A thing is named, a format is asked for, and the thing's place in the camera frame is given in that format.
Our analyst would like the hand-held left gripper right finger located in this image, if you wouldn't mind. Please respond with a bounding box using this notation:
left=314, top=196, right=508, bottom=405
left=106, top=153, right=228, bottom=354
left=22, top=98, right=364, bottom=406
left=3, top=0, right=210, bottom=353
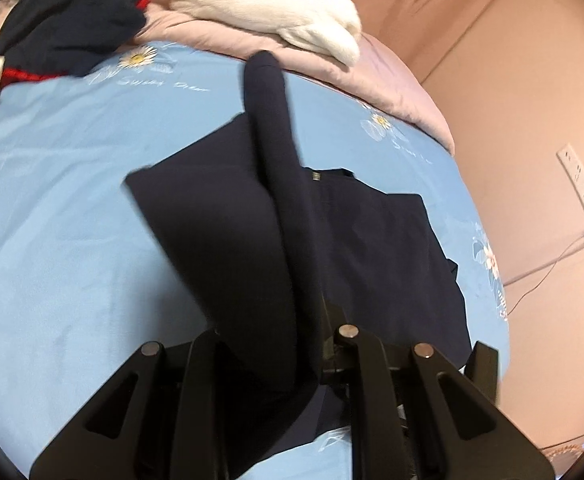
left=319, top=302, right=555, bottom=480

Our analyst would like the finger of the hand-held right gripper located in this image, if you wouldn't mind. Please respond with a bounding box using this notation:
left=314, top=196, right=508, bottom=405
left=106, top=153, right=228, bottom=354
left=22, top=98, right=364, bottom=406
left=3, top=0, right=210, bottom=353
left=464, top=341, right=499, bottom=406

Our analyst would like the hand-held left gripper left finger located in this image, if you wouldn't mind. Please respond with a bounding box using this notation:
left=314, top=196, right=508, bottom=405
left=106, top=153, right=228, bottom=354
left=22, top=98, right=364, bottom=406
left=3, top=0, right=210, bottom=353
left=28, top=330, right=233, bottom=480

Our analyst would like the navy blue jacket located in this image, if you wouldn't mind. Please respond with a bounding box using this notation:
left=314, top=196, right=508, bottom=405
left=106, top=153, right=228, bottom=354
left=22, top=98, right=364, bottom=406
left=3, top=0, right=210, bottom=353
left=124, top=50, right=473, bottom=480

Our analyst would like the blue floral bedsheet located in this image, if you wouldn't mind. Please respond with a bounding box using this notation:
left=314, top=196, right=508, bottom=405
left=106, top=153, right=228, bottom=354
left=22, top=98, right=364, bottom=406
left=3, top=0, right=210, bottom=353
left=0, top=35, right=515, bottom=480

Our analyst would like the pink quilt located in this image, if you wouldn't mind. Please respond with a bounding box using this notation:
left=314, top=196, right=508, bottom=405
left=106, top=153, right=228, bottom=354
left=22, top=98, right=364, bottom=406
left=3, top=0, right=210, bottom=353
left=134, top=0, right=455, bottom=156

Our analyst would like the navy garment with red trim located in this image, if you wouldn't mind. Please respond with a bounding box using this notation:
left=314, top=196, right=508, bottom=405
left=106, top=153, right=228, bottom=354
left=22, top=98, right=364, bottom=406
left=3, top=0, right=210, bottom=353
left=0, top=0, right=150, bottom=83

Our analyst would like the thin cable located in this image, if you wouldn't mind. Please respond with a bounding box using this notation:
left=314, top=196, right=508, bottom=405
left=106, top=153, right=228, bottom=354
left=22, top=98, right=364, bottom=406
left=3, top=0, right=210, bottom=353
left=502, top=230, right=584, bottom=321

